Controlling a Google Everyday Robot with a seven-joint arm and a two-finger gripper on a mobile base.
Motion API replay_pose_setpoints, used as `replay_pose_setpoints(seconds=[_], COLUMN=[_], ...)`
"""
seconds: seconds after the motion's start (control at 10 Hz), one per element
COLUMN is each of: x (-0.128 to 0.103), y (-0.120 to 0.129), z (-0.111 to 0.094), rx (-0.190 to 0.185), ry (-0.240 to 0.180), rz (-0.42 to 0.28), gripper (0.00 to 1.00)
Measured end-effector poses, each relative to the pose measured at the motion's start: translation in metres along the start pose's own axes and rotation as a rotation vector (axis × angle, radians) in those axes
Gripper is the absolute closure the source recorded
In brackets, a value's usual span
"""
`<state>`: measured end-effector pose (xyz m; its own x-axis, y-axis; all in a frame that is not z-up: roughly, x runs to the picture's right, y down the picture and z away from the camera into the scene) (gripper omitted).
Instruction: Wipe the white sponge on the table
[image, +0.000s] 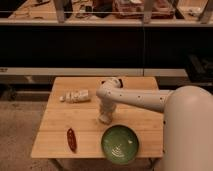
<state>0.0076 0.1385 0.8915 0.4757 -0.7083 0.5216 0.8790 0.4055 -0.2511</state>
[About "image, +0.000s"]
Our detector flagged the green bowl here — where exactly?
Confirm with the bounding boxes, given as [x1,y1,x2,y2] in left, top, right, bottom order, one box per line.
[101,125,140,165]

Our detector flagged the red chili pepper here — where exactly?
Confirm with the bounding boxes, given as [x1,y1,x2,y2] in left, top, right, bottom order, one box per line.
[67,128,77,152]

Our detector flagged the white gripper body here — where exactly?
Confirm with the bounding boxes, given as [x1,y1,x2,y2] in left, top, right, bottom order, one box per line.
[99,100,116,124]

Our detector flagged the background shelf bench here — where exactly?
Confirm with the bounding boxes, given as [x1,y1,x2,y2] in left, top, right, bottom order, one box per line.
[0,0,213,27]

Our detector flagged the wooden table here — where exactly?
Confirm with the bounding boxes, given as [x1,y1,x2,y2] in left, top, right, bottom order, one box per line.
[31,77,163,158]

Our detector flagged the white sponge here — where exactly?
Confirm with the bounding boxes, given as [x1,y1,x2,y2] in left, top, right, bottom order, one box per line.
[59,89,91,103]

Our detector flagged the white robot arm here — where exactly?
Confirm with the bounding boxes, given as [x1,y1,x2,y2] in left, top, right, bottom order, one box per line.
[96,77,213,171]

